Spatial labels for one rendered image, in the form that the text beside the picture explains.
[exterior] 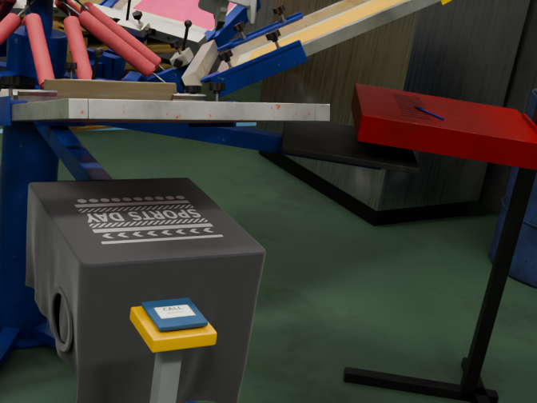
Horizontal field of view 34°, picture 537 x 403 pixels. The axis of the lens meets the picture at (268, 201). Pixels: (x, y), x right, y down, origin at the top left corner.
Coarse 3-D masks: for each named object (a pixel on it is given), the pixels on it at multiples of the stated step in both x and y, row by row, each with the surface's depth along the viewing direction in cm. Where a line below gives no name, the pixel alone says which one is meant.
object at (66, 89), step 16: (48, 80) 220; (64, 80) 222; (80, 80) 225; (96, 80) 227; (64, 96) 223; (80, 96) 225; (96, 96) 227; (112, 96) 229; (128, 96) 231; (144, 96) 233; (160, 96) 235
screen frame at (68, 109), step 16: (16, 112) 201; (32, 112) 188; (48, 112) 176; (64, 112) 166; (80, 112) 164; (96, 112) 166; (112, 112) 168; (128, 112) 169; (144, 112) 171; (160, 112) 172; (176, 112) 174; (192, 112) 176; (208, 112) 177; (224, 112) 179; (240, 112) 181; (256, 112) 183; (272, 112) 184; (288, 112) 186; (304, 112) 188; (320, 112) 190
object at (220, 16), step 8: (200, 0) 167; (208, 0) 168; (216, 0) 168; (224, 0) 168; (200, 8) 168; (208, 8) 169; (216, 8) 169; (224, 8) 169; (216, 16) 171; (224, 16) 170; (216, 24) 171
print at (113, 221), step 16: (80, 208) 211; (96, 208) 212; (112, 208) 214; (128, 208) 216; (144, 208) 217; (160, 208) 219; (176, 208) 221; (192, 208) 222; (96, 224) 204; (112, 224) 205; (128, 224) 206; (144, 224) 208; (160, 224) 209; (176, 224) 211; (192, 224) 212; (208, 224) 214; (112, 240) 197; (128, 240) 198; (144, 240) 199; (160, 240) 201; (176, 240) 202
